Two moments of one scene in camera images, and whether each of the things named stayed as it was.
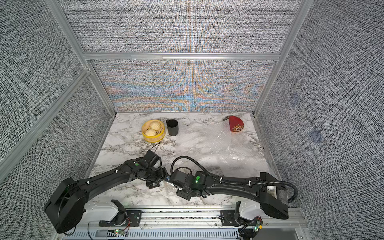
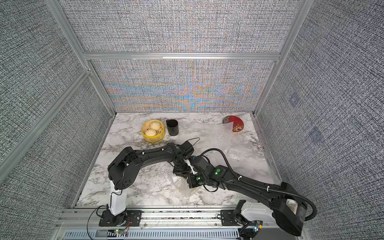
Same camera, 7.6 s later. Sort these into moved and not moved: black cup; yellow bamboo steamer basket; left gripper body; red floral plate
Moved: left gripper body
Not moved: yellow bamboo steamer basket; red floral plate; black cup
